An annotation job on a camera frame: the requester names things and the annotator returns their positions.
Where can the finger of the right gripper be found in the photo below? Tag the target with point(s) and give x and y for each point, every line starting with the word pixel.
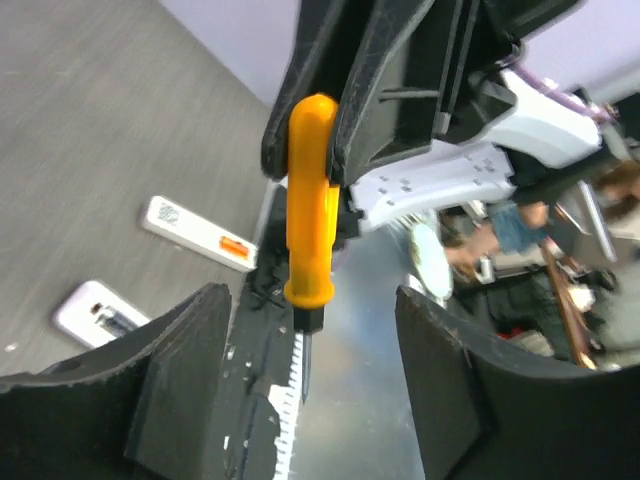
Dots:
pixel 328 37

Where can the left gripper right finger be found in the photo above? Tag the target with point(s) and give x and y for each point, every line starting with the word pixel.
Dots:
pixel 484 408

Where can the orange handled screwdriver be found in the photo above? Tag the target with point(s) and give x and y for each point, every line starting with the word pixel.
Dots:
pixel 311 220

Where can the white remote orange batteries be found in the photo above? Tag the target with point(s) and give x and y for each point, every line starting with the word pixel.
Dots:
pixel 187 229

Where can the white slotted cable duct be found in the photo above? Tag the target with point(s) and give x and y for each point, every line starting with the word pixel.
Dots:
pixel 286 400

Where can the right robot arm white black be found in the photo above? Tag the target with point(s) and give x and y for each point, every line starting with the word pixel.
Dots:
pixel 509 135

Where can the white remote control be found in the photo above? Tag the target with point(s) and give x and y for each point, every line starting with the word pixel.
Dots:
pixel 94 315

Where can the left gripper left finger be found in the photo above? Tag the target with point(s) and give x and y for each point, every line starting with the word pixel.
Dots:
pixel 139 407

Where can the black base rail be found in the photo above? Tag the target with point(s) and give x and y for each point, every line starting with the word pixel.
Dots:
pixel 256 356

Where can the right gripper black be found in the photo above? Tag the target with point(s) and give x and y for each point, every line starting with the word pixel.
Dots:
pixel 408 69

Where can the orange AAA battery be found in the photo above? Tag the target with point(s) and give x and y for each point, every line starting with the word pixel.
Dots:
pixel 234 247

